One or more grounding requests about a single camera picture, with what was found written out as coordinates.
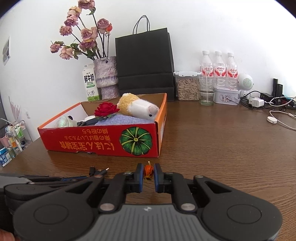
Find blue paper packages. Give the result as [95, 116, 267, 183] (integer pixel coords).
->
[0, 147, 12, 167]

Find yellow white plush toy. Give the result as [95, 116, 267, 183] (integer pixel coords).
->
[117, 93, 159, 121]

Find seed storage jar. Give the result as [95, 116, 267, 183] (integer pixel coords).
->
[174, 71, 201, 101]

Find water bottle right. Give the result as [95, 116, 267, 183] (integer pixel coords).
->
[227, 52, 238, 88]

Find metal wire rack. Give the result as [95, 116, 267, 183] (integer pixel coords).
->
[1, 118, 33, 155]

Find milk carton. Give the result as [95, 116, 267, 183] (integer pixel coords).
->
[82, 63, 101, 102]

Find water bottle left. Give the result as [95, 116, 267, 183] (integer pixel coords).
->
[200, 50, 214, 92]

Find water bottle middle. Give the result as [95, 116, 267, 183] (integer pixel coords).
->
[214, 51, 227, 87]

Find purple fabric pouch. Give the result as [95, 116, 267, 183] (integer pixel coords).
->
[95, 114, 154, 126]

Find person hand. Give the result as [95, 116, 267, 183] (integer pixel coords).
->
[0, 230, 15, 241]

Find white charging cable puck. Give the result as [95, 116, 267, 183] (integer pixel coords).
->
[265, 109, 296, 132]

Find purple ceramic vase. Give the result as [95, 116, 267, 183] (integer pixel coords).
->
[94, 56, 120, 99]

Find red rose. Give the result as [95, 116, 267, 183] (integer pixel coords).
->
[94, 102, 120, 118]

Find black paper bag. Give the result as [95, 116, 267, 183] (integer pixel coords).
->
[115, 15, 176, 101]

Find white power adapter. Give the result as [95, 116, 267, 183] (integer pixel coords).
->
[248, 97, 264, 108]

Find navy zip pouch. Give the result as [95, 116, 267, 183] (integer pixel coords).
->
[77, 118, 99, 126]

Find plastic bag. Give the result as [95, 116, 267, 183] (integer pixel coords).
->
[55, 115, 77, 128]

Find drinking glass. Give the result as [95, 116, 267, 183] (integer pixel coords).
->
[199, 76, 215, 106]

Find red cardboard box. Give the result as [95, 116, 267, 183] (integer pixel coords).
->
[38, 93, 167, 158]

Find white tin box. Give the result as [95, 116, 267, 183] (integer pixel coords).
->
[214, 87, 240, 105]

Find small orange dried flower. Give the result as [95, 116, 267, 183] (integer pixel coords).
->
[144, 161, 154, 180]

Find dried pink roses bouquet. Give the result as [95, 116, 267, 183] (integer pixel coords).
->
[50, 1, 113, 62]

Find water bottle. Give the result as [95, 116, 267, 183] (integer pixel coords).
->
[227, 52, 238, 88]
[214, 51, 227, 87]
[200, 50, 214, 92]

